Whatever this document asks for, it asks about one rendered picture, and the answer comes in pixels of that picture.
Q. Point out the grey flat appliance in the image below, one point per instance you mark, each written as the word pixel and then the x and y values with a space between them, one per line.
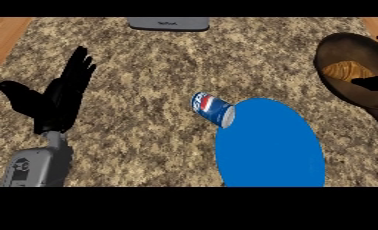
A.
pixel 168 24

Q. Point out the blue soda can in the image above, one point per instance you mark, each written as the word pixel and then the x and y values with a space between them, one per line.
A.
pixel 211 108

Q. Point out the brown round pan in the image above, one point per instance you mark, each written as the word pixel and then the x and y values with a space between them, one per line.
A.
pixel 344 45

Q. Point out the blue round plate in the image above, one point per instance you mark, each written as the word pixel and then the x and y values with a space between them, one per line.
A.
pixel 270 147

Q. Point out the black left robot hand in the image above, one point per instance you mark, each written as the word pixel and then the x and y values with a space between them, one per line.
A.
pixel 60 100

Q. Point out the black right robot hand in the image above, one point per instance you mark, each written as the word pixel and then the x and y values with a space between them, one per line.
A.
pixel 367 83

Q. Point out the golden brown croissant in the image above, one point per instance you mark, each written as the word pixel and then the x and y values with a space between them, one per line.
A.
pixel 344 70

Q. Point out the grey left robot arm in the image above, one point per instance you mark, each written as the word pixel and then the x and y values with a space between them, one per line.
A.
pixel 37 165

